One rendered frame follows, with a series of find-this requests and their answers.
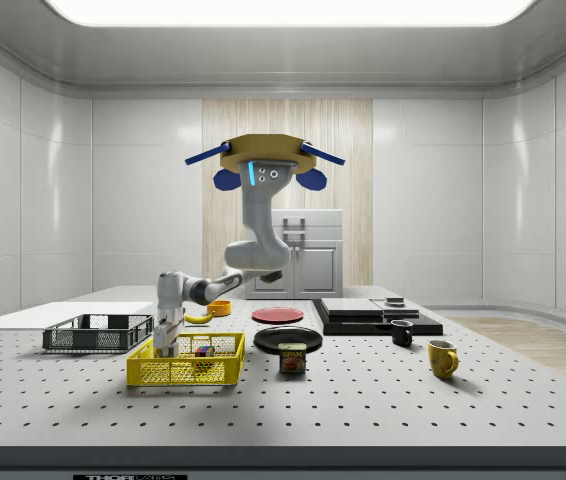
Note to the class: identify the black stove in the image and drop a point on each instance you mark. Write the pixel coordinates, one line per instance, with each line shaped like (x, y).
(363, 312)

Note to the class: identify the flat-sided can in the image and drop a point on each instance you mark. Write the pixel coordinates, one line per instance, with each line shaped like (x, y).
(292, 359)

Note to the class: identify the banana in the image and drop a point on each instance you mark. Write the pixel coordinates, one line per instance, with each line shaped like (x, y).
(198, 318)

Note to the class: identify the puzzle cube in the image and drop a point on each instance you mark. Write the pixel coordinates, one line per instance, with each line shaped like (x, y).
(205, 351)

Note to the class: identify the yellow bowl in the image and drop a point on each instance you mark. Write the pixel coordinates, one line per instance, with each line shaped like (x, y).
(221, 308)

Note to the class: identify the yellow mug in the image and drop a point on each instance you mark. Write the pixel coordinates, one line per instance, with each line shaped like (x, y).
(441, 359)

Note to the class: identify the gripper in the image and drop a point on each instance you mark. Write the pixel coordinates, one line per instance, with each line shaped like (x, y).
(167, 336)

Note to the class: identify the red plate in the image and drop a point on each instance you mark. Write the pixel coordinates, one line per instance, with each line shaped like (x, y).
(278, 314)

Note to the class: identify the yellow basket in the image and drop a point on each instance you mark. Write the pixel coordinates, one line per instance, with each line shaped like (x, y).
(183, 372)

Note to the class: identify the black plate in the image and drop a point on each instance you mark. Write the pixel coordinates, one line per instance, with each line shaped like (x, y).
(288, 336)

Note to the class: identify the dark grey basket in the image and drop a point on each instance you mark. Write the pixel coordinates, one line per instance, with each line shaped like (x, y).
(93, 336)

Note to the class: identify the white cabinet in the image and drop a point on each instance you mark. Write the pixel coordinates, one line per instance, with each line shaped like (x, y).
(313, 250)

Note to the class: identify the white board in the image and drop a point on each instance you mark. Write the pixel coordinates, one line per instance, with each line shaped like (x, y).
(38, 314)

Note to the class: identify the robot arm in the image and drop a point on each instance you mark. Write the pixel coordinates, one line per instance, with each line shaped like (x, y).
(258, 240)

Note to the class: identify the drone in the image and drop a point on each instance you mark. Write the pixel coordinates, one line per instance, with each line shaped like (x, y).
(268, 149)

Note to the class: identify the black mug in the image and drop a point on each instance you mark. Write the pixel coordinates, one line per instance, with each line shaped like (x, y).
(402, 334)

